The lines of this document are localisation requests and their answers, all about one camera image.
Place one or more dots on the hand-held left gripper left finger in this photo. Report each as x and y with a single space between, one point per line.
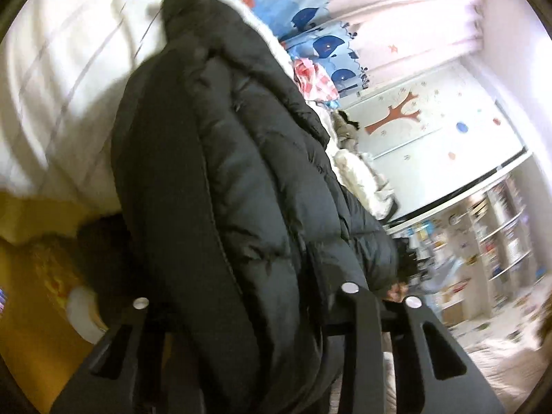
138 323

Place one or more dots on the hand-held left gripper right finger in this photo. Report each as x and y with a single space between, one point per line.
366 323

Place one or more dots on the black puffer jacket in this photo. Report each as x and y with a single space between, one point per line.
224 181

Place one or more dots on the cluttered open shelf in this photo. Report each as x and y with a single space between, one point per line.
483 246

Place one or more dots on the white fluffy garment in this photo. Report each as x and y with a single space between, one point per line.
366 181

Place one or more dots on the white wardrobe door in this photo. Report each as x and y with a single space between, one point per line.
453 168

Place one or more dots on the brown garment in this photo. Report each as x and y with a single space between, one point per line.
345 131

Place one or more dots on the brown tree sticker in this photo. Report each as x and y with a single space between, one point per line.
394 116

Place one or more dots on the blue round sticker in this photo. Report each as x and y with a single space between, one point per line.
462 127

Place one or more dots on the pink checked cloth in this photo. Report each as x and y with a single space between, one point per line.
315 80

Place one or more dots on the white striped bed sheet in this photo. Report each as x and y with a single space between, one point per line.
64 73

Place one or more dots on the whale print curtain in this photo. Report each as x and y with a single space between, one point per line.
345 17

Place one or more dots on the yellow bed frame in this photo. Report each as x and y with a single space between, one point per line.
34 310

